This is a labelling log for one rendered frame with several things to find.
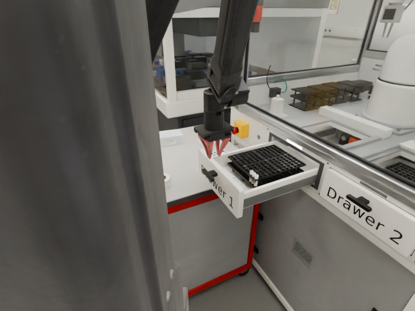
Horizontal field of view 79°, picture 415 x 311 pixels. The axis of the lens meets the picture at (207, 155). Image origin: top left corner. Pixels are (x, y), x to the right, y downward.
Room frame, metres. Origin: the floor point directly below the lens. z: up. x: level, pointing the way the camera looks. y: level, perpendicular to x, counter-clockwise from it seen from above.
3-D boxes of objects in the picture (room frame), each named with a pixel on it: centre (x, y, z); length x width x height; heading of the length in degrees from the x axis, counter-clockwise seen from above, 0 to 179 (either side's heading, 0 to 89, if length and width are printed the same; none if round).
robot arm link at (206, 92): (0.67, -0.02, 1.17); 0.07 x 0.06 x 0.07; 121
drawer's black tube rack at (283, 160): (0.80, -0.22, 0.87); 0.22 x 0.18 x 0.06; 116
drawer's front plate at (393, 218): (0.57, -0.46, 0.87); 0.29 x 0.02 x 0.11; 26
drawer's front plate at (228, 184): (0.71, -0.04, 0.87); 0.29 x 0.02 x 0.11; 26
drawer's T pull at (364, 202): (0.56, -0.44, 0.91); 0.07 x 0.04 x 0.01; 26
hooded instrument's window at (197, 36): (2.54, 0.13, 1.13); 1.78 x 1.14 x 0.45; 26
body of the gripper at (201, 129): (0.67, -0.02, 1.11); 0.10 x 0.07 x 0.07; 117
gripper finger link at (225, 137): (0.67, -0.02, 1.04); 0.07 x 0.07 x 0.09; 27
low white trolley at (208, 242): (1.09, 0.13, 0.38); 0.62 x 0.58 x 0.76; 26
